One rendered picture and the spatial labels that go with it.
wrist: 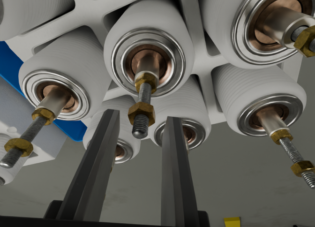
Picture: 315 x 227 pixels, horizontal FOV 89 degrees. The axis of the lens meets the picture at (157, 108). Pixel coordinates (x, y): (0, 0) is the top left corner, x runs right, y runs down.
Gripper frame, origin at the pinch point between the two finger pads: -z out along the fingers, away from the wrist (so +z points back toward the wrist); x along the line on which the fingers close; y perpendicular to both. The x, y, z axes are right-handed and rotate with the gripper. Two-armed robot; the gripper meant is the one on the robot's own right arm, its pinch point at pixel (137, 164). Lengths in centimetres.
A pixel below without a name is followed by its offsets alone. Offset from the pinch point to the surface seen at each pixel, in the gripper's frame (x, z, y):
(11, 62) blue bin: 29.8, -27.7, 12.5
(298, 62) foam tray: -21.4, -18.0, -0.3
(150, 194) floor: -11, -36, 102
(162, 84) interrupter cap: -1.6, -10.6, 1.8
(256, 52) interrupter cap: -9.7, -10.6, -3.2
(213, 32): -6.0, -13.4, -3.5
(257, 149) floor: -50, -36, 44
